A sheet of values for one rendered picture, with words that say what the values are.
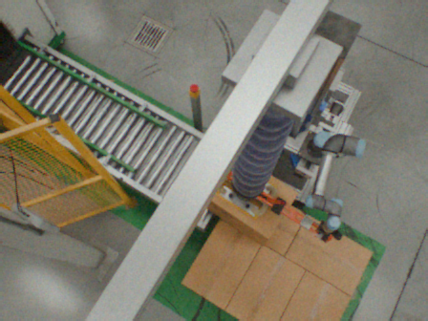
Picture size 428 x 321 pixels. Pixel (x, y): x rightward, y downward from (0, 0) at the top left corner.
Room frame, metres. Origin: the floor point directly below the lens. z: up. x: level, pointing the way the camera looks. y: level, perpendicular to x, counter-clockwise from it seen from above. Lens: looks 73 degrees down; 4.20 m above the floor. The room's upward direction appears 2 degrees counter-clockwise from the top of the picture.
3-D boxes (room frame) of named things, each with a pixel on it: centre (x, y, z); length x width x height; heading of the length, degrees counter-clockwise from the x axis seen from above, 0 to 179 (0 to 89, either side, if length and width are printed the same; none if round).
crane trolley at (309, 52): (0.75, -0.24, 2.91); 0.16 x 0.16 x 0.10; 57
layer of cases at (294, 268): (0.22, -0.49, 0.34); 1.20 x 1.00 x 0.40; 57
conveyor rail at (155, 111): (1.74, 0.73, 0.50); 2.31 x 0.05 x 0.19; 57
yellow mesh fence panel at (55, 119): (0.77, 1.15, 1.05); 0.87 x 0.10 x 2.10; 109
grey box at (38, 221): (0.47, 1.04, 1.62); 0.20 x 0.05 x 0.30; 57
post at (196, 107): (1.57, 0.13, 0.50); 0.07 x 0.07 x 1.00; 57
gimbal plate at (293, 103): (0.75, -0.24, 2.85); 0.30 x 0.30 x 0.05; 57
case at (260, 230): (0.72, -0.24, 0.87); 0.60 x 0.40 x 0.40; 54
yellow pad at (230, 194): (0.65, -0.17, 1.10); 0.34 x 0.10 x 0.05; 55
